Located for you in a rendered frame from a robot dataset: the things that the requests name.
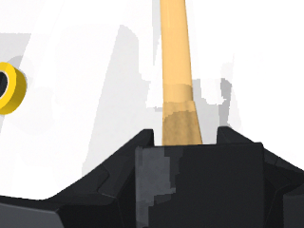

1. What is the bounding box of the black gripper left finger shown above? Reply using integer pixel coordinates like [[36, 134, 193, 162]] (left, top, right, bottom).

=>
[[0, 128, 155, 228]]

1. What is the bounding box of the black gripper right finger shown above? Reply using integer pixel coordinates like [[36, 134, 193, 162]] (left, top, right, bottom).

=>
[[217, 126, 304, 228]]

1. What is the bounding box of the yellow ring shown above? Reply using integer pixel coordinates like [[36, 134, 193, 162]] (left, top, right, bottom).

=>
[[0, 62, 27, 115]]

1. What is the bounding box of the long wooden-handled scraper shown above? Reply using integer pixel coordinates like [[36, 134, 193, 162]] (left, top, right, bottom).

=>
[[136, 0, 266, 228]]

